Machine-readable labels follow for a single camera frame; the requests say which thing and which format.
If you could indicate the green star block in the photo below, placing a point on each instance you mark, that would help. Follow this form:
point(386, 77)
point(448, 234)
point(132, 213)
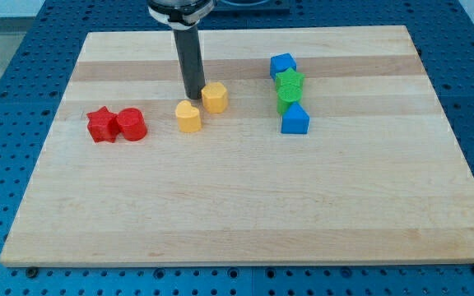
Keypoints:
point(289, 77)

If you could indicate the yellow heart block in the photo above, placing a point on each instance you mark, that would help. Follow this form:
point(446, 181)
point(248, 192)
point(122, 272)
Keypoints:
point(188, 117)

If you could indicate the green cylinder block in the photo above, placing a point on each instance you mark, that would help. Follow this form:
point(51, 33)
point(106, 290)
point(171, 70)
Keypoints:
point(286, 96)

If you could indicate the yellow hexagon block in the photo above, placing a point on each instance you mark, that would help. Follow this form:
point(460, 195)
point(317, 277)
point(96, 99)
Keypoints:
point(214, 97)

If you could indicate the blue cube block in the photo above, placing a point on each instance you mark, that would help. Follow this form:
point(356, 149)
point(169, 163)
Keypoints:
point(281, 63)

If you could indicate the red star block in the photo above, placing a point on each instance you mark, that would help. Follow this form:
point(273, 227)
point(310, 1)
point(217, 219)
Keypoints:
point(102, 125)

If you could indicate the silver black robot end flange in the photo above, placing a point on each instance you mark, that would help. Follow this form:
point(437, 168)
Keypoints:
point(179, 14)

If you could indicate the light wooden board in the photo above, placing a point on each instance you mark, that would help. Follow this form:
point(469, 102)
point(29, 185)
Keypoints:
point(379, 179)

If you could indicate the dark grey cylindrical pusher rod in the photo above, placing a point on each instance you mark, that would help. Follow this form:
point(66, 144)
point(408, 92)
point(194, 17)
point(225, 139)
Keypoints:
point(188, 48)

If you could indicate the red cylinder block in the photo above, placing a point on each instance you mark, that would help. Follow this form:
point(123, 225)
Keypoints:
point(131, 124)

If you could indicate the blue triangle block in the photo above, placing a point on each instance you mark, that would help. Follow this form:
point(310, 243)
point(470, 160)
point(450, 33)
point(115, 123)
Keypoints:
point(295, 120)

